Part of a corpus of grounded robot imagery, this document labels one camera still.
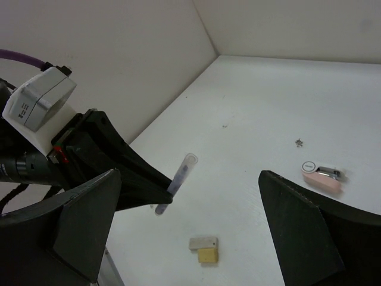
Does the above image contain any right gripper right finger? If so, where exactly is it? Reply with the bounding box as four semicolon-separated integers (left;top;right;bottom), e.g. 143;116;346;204
258;170;380;285

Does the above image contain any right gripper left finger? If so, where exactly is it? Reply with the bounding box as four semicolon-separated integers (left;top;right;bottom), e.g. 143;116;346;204
1;170;121;285

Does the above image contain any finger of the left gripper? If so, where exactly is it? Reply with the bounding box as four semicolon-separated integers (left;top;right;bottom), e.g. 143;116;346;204
116;177;173;211

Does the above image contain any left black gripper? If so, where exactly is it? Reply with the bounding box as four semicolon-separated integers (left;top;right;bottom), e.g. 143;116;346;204
1;82;171;197

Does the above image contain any purple highlighter pen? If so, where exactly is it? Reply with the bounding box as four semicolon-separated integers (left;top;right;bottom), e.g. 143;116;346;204
167;153;198;197

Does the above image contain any yellow eraser block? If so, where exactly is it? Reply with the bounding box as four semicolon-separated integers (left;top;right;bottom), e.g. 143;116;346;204
197;248;219;264

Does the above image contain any pink correction tape dispenser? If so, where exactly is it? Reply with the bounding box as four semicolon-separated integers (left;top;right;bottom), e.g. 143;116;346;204
301;161;348;195

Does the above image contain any tan L-shaped eraser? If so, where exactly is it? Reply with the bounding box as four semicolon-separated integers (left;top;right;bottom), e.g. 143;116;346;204
188;237;218;251

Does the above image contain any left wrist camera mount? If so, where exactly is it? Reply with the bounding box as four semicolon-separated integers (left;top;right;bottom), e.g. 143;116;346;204
2;67;77;156

